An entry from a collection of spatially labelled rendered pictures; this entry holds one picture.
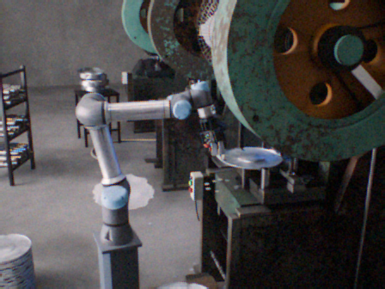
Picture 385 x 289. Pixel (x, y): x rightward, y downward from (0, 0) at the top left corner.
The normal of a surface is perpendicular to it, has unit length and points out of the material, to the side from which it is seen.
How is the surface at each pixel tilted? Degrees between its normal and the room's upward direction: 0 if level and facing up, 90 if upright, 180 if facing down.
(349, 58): 90
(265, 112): 90
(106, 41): 90
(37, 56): 90
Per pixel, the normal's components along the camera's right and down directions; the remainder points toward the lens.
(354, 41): 0.23, 0.30
